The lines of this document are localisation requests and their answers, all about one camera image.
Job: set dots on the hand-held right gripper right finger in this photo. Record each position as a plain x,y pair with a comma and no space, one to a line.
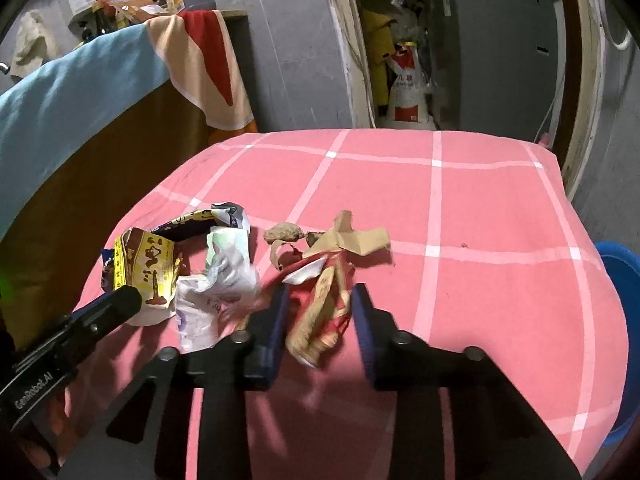
364,340

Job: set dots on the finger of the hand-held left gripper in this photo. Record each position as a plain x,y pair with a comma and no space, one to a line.
112,307

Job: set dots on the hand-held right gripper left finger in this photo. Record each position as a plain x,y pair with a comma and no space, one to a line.
277,332

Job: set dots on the red beige wrapper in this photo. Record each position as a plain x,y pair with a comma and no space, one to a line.
320,310

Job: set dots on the yellow brown snack wrapper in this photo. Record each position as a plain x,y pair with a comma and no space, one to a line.
145,260

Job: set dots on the white wrapper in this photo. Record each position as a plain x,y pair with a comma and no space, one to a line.
195,310

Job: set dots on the blue plastic bucket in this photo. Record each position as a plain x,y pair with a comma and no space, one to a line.
625,270

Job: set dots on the person's left hand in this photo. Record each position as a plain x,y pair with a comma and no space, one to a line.
47,425

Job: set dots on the curled brown paper strip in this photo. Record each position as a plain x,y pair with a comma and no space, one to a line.
275,256

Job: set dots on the brown lump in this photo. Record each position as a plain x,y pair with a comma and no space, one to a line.
285,232

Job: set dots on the dark yellow printed wrapper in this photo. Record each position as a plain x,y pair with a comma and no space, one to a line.
187,225

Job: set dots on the wooden cabinet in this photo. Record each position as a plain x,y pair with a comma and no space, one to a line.
100,185

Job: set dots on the pink checked cloth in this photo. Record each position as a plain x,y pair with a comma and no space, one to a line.
450,210

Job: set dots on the light blue cloth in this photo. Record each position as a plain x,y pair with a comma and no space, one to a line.
75,100

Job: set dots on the white red printed sack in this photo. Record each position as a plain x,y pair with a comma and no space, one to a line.
405,95

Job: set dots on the red beige towel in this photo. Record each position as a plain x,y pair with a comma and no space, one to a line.
200,60

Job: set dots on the beige hanging rag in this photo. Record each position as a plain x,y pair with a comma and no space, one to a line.
32,40

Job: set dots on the dark sauce bottle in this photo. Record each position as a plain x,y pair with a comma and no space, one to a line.
104,20

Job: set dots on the yellow bag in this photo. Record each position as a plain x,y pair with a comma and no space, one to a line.
375,35

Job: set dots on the grey appliance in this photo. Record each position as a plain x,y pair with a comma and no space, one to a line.
490,60

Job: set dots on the white plastic hoop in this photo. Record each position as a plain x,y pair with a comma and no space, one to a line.
620,42

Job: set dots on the wooden door frame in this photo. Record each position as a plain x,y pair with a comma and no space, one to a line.
340,20

